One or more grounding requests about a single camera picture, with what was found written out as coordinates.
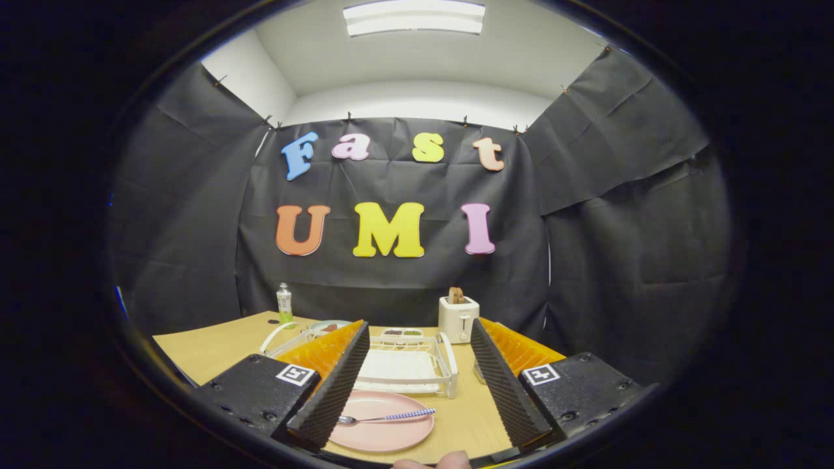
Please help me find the black backdrop cloth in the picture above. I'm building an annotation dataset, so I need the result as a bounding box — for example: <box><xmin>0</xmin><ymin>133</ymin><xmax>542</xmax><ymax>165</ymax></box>
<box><xmin>108</xmin><ymin>42</ymin><xmax>730</xmax><ymax>391</ymax></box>

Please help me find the pink plate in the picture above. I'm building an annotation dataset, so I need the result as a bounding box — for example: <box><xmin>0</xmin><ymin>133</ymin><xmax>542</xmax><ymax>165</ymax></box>
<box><xmin>328</xmin><ymin>390</ymin><xmax>436</xmax><ymax>453</ymax></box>

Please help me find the ceiling light panel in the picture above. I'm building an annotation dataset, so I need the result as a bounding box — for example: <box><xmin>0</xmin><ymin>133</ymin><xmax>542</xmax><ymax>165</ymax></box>
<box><xmin>343</xmin><ymin>0</ymin><xmax>486</xmax><ymax>36</ymax></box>

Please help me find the white toaster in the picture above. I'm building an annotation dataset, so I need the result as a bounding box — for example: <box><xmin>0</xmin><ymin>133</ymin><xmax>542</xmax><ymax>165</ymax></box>
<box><xmin>438</xmin><ymin>296</ymin><xmax>480</xmax><ymax>344</ymax></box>

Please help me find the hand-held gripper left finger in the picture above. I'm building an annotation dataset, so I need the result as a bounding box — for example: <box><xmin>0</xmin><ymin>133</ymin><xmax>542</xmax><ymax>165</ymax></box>
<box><xmin>199</xmin><ymin>319</ymin><xmax>371</xmax><ymax>451</ymax></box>

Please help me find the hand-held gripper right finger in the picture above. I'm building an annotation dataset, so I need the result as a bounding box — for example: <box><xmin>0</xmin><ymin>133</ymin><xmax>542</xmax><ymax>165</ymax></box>
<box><xmin>469</xmin><ymin>317</ymin><xmax>655</xmax><ymax>453</ymax></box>

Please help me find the white wire dish rack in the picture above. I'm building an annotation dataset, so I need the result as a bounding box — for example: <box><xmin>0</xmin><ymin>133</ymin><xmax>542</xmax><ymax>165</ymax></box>
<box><xmin>259</xmin><ymin>320</ymin><xmax>459</xmax><ymax>399</ymax></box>

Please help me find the spoon with blue checked handle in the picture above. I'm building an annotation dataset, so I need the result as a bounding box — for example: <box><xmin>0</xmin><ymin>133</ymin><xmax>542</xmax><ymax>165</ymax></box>
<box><xmin>337</xmin><ymin>408</ymin><xmax>437</xmax><ymax>427</ymax></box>

